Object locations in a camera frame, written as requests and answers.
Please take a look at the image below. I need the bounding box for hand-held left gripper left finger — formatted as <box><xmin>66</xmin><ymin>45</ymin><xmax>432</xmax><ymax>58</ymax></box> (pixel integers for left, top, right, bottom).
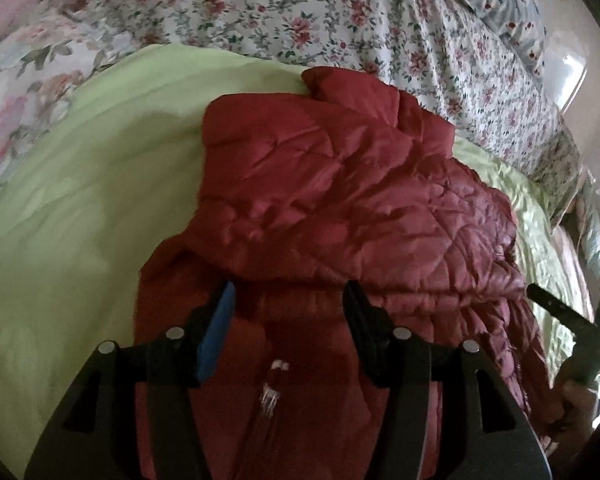
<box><xmin>22</xmin><ymin>280</ymin><xmax>238</xmax><ymax>480</ymax></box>

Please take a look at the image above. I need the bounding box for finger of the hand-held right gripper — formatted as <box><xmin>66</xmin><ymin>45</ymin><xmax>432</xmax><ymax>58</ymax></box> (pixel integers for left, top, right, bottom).
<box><xmin>526</xmin><ymin>283</ymin><xmax>600</xmax><ymax>346</ymax></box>

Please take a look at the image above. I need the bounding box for red quilted jacket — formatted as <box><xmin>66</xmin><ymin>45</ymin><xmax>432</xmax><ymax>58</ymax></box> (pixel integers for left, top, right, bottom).
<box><xmin>132</xmin><ymin>66</ymin><xmax>556</xmax><ymax>480</ymax></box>

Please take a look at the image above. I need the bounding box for light green blanket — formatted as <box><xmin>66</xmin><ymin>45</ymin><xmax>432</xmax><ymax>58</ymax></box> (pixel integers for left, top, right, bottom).
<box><xmin>0</xmin><ymin>42</ymin><xmax>596</xmax><ymax>480</ymax></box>

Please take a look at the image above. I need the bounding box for person's right hand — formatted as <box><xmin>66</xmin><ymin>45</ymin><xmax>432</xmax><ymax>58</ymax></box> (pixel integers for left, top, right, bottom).
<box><xmin>554</xmin><ymin>379</ymin><xmax>600</xmax><ymax>447</ymax></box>

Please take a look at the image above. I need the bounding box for small-flowered white bed sheet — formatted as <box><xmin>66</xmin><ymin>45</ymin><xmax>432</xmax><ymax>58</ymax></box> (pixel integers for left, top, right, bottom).
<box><xmin>30</xmin><ymin>0</ymin><xmax>586</xmax><ymax>221</ymax></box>

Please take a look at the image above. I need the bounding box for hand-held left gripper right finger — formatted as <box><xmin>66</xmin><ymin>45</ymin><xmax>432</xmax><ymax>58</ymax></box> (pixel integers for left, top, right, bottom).
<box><xmin>342</xmin><ymin>280</ymin><xmax>552</xmax><ymax>480</ymax></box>

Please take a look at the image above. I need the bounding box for blue floral duvet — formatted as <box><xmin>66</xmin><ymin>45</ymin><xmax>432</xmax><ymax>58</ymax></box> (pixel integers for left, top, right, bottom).
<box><xmin>420</xmin><ymin>0</ymin><xmax>548</xmax><ymax>76</ymax></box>

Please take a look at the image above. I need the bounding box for large-flowered white pillow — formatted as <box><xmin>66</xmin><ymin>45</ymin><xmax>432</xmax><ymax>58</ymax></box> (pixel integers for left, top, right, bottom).
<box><xmin>0</xmin><ymin>10</ymin><xmax>146</xmax><ymax>201</ymax></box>

